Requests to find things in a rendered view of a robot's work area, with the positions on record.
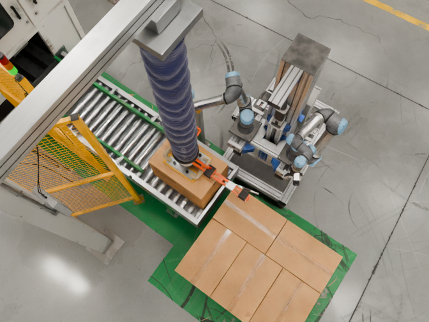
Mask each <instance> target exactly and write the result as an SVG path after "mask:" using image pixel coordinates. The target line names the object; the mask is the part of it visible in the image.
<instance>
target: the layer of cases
mask: <svg viewBox="0 0 429 322"><path fill-rule="evenodd" d="M342 258H343V257H342V256H341V255H339V254H338V253H336V252H335V251H333V250H332V249H330V248H329V247H327V246H326V245H324V244H323V243H321V242H320V241H318V240H317V239H315V238H314V237H313V236H311V235H310V234H308V233H307V232H305V231H304V230H302V229H301V228H299V227H298V226H296V225H295V224H293V223H292V222H290V221H289V220H287V219H286V218H284V217H283V216H281V215H280V214H279V213H277V212H275V211H274V210H272V209H271V208H270V207H268V206H266V205H265V204H264V203H262V202H260V201H259V200H258V199H256V198H254V196H252V195H250V199H249V200H248V201H246V202H245V203H244V201H243V200H241V199H240V198H238V197H237V194H235V193H233V192H230V194H229V195H228V196H227V198H226V200H224V202H223V203H222V205H221V206H220V207H219V209H218V211H217V212H216V213H215V215H214V216H213V218H212V219H211V220H210V221H209V223H208V224H207V226H206V227H205V228H204V230H203V232H201V234H200V236H199V237H198V238H197V240H196V241H195V243H194V244H193V245H192V247H191V248H190V249H189V251H188V252H187V253H186V255H185V257H184V258H183V259H182V260H181V262H180V263H179V264H178V266H177V268H176V269H175V271H176V272H177V273H178V274H180V275H181V276H182V277H184V278H185V279H186V280H188V281H189V282H191V283H192V284H193V285H194V286H196V287H197V288H199V289H200V290H201V291H202V292H204V293H205V294H207V296H209V297H210V298H212V299H213V300H214V301H215V302H217V303H218V304H220V305H221V306H222V307H223V308H225V309H226V310H228V311H229V312H230V313H231V314H233V315H234V316H235V317H237V318H238V319H240V320H241V321H242V322H305V320H306V319H307V317H308V315H309V313H310V312H311V310H312V309H313V306H314V305H315V303H316V302H317V300H318V299H319V296H320V294H321V293H322V292H323V290H324V288H325V286H326V285H327V283H328V282H329V280H330V278H331V276H332V275H333V273H334V271H335V270H336V268H337V266H338V265H339V263H340V261H341V260H342Z"/></svg>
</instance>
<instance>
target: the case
mask: <svg viewBox="0 0 429 322"><path fill-rule="evenodd" d="M198 146H199V149H200V150H201V151H203V152H204V153H206V154H207V155H209V156H210V157H212V160H211V163H210V164H211V165H212V166H213V167H215V168H216V172H217V173H219V174H221V175H222V176H224V177H227V173H228V164H227V163H225V162H224V161H223V160H221V159H219V158H218V157H216V156H215V155H213V154H212V153H211V152H209V151H208V150H206V149H205V148H203V147H202V146H200V145H199V144H198ZM168 147H170V143H169V141H168V140H167V139H166V140H165V142H164V143H163V144H162V145H161V146H160V147H159V149H158V150H157V151H156V153H155V154H154V155H153V156H152V157H151V158H150V160H149V161H148V162H149V165H150V166H151V168H152V170H153V172H154V175H155V176H157V177H159V179H161V180H162V181H164V182H165V183H166V184H168V185H170V186H171V187H172V188H174V189H175V190H177V191H178V192H179V193H180V194H182V195H183V196H185V197H186V198H187V199H189V200H190V201H191V202H193V203H194V204H196V205H197V206H198V207H200V208H202V209H204V208H205V207H206V205H207V204H208V202H210V200H211V199H212V197H213V196H214V195H215V194H216V192H217V191H218V189H219V188H220V187H221V185H222V184H220V183H218V182H217V181H216V180H215V179H214V178H210V179H209V178H207V177H206V176H204V174H203V173H202V175H201V177H200V178H199V179H197V180H195V182H194V183H191V182H190V181H188V180H187V179H186V178H184V177H183V176H181V175H180V174H179V173H177V172H175V170H173V169H171V168H170V167H169V166H167V165H166V164H164V163H163V161H164V160H165V158H164V157H163V154H164V151H165V150H166V149H167V148H168ZM190 168H191V169H193V170H194V171H195V172H197V173H198V172H199V169H198V168H196V167H195V166H194V165H193V166H191V167H190Z"/></svg>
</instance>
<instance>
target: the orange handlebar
mask: <svg viewBox="0 0 429 322"><path fill-rule="evenodd" d="M197 130H198V132H197V137H198V135H199V134H200V133H201V129H200V128H199V127H197ZM196 161H197V162H198V163H200V164H201V165H205V166H207V165H206V164H204V163H203V162H201V161H200V160H199V159H196ZM192 164H193V165H195V166H196V167H198V168H199V169H200V170H202V171H204V169H203V168H202V167H201V166H199V165H198V164H196V163H195V162H193V163H192ZM215 174H216V175H217V176H218V177H215V176H212V178H214V179H215V180H216V181H217V182H218V183H220V184H222V185H223V186H226V184H225V183H224V182H223V180H225V181H226V182H228V181H229V180H228V179H226V178H225V177H224V176H222V175H221V174H219V173H217V172H215ZM235 188H236V189H238V190H239V191H240V190H241V189H240V188H239V187H238V186H235ZM232 192H233V193H235V194H237V195H238V192H236V191H235V190H234V189H233V190H232Z"/></svg>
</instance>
